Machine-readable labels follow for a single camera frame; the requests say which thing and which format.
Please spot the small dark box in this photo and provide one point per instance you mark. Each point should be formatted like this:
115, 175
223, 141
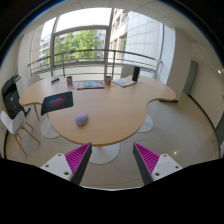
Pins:
55, 80

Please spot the black upright speaker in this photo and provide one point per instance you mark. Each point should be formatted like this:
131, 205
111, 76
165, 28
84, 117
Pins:
136, 73

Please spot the black mouse pad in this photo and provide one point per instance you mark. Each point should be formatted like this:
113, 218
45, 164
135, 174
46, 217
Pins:
57, 102

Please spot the wooden round table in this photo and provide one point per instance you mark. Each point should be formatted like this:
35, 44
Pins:
114, 113

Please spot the white chair behind table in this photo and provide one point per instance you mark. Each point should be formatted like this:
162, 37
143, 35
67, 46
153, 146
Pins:
127, 70

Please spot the patterned mug centre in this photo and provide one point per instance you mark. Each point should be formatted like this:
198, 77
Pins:
108, 80

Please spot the grey door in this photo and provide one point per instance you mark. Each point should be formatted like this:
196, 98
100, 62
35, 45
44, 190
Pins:
191, 76

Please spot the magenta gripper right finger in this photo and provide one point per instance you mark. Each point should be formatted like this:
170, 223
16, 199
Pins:
153, 166

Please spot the grey mug left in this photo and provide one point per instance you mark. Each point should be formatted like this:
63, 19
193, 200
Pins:
69, 80

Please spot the colourful magazine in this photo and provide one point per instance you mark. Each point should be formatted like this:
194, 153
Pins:
90, 84

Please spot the metal balcony railing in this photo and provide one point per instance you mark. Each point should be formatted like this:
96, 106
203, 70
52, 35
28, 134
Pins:
91, 62

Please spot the white open notebook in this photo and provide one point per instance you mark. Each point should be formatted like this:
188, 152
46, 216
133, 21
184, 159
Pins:
123, 82

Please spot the purple computer mouse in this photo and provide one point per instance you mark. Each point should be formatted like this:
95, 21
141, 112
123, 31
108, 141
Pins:
81, 118

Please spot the white chair wooden legs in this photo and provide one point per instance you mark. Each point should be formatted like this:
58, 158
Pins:
14, 125

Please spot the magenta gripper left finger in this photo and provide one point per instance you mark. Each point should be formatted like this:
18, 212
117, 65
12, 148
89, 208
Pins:
70, 166

